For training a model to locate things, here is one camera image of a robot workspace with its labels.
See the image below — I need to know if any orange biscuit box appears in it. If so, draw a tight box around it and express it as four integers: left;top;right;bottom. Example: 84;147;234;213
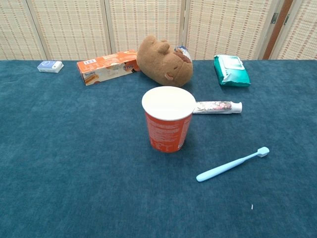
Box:
76;50;141;86

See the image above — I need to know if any red paper cup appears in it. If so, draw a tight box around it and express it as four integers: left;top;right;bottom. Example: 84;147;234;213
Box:
141;86;197;153

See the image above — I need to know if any brown capybara plush toy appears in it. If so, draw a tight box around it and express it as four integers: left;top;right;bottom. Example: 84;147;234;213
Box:
136;34;194;87

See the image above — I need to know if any bamboo folding screen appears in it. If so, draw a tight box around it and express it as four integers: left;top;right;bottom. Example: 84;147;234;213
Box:
0;0;284;61
271;0;317;60

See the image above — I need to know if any green wet wipes pack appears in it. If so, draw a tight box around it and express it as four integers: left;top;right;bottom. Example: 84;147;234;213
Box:
213;54;251;88

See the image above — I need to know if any light blue toothbrush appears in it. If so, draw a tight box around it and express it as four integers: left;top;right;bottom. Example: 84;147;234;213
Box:
196;146;270;183

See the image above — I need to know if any small blue white box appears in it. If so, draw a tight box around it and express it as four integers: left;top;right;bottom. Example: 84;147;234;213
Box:
37;60;64;73

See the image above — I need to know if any white pink toothpaste tube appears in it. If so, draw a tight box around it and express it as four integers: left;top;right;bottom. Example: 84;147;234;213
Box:
192;100;243;115

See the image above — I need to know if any blue white drink can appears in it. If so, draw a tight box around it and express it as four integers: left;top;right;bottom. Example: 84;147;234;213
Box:
174;45;193;62

